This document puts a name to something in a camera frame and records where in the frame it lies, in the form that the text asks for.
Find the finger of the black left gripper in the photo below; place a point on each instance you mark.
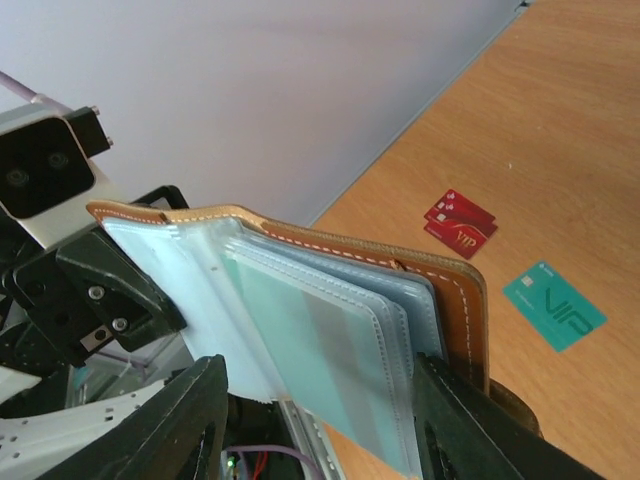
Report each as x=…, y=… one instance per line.
x=133, y=307

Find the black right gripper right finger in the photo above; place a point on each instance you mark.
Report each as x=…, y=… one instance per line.
x=462, y=434

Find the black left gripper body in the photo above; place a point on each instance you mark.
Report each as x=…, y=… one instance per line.
x=46, y=322

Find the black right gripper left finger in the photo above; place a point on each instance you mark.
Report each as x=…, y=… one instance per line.
x=177, y=434

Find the teal credit card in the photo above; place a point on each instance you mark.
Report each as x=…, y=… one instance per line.
x=556, y=310

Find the brown leather card holder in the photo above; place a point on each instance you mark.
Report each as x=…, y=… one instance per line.
x=330, y=323

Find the red credit card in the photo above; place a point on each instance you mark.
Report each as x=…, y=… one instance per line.
x=462, y=238
x=455, y=206

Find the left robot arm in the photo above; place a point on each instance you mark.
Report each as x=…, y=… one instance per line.
x=49, y=415

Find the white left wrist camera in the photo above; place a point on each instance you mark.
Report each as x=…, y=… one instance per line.
x=48, y=171

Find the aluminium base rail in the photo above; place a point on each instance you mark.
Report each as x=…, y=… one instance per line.
x=310, y=438

